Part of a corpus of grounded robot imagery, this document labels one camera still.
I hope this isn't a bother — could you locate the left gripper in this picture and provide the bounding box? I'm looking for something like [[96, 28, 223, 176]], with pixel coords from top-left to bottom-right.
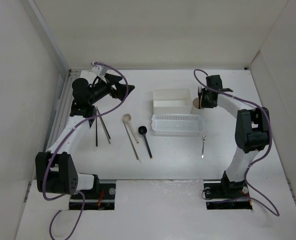
[[87, 73, 134, 106]]

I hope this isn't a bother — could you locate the black chopstick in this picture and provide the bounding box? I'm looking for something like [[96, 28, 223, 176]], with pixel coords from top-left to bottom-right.
[[95, 106, 99, 147]]

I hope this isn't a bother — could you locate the beige spoon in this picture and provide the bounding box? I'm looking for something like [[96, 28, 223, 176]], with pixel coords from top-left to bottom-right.
[[122, 113, 140, 144]]

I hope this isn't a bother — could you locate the silver metal fork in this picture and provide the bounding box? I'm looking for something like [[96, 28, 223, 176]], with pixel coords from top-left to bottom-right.
[[201, 134, 207, 159]]

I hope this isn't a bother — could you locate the grey chopstick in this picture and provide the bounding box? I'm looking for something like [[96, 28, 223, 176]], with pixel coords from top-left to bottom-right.
[[96, 106, 111, 144]]

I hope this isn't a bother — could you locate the black spoon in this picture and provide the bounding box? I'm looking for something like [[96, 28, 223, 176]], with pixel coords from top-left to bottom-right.
[[138, 126, 153, 159]]

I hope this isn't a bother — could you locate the silver metal chopstick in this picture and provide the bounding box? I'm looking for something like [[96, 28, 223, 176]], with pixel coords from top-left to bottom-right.
[[123, 121, 141, 163]]

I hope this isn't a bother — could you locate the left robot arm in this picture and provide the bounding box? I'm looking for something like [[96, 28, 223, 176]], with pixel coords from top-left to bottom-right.
[[35, 73, 135, 201]]

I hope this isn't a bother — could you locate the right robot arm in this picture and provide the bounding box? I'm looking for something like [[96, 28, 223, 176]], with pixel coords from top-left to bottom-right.
[[200, 75, 270, 199]]

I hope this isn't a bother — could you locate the beige cup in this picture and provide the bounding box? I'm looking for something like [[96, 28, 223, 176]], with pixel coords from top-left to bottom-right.
[[191, 97, 200, 112]]

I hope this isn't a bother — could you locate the white perforated box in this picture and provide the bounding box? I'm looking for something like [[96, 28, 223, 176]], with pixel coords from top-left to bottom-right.
[[152, 88, 192, 115]]

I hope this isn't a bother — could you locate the white mesh tray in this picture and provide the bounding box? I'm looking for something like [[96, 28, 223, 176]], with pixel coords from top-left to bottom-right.
[[151, 114, 204, 137]]

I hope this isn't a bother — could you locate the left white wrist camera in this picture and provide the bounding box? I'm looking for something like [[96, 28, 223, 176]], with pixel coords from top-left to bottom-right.
[[91, 61, 108, 77]]

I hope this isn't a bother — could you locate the aluminium rail frame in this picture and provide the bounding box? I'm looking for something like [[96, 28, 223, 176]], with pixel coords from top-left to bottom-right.
[[42, 69, 81, 152]]

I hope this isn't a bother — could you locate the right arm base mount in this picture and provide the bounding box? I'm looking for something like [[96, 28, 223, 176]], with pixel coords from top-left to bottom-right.
[[201, 181, 253, 210]]

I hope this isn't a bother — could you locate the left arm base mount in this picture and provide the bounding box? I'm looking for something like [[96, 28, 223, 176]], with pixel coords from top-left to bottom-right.
[[81, 180, 117, 211]]

